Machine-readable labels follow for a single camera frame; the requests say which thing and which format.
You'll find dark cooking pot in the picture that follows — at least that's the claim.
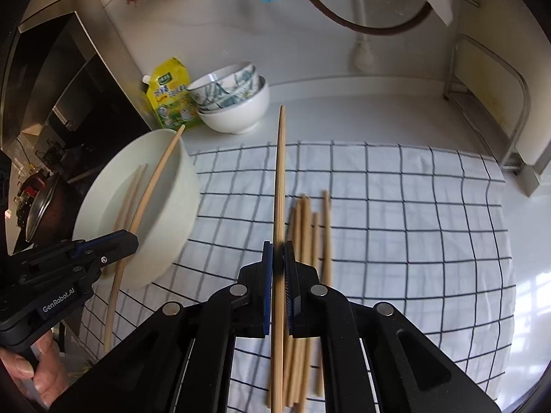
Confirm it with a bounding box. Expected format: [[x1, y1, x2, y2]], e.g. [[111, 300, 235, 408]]
[[17, 172, 74, 242]]

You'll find large white plastic bowl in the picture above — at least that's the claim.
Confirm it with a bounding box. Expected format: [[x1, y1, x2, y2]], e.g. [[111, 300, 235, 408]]
[[71, 128, 201, 290]]

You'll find wooden chopstick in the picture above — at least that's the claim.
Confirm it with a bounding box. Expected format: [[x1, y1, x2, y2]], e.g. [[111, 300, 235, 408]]
[[114, 166, 143, 231], [104, 125, 187, 352], [269, 106, 287, 413], [121, 163, 149, 233]]

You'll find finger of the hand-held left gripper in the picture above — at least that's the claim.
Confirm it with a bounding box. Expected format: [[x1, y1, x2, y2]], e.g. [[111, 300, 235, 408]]
[[11, 231, 139, 287]]

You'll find person's left hand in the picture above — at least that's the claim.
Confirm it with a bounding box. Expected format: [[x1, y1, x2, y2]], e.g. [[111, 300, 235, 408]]
[[0, 335, 70, 406]]

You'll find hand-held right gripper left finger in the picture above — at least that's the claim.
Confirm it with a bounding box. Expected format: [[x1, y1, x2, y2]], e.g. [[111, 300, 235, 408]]
[[52, 241, 273, 413]]

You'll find brown round rim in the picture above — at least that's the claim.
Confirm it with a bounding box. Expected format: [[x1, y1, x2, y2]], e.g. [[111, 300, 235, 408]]
[[290, 0, 433, 35]]

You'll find pile of wooden chopsticks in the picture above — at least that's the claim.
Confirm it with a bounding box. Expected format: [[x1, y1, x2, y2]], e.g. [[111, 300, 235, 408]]
[[264, 190, 333, 411]]

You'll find floral patterned ceramic bowl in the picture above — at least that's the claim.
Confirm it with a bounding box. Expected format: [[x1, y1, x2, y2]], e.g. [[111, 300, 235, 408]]
[[186, 61, 257, 99], [194, 73, 261, 110]]

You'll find white checkered cloth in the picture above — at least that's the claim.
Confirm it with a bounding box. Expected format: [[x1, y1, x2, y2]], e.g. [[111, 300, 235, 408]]
[[80, 140, 517, 411]]

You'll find plain white ceramic bowl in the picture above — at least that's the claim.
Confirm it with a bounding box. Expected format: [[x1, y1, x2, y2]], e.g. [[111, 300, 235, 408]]
[[196, 75, 271, 135]]

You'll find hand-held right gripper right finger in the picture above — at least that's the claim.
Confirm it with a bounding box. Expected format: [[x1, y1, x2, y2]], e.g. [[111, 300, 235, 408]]
[[282, 241, 502, 413]]

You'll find yellow seasoning packet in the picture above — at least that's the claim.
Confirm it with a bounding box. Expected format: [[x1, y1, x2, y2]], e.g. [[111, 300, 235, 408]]
[[142, 57, 203, 130]]

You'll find white cutting board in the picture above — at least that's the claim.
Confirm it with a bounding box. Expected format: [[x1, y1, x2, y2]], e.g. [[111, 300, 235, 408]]
[[456, 39, 523, 138]]

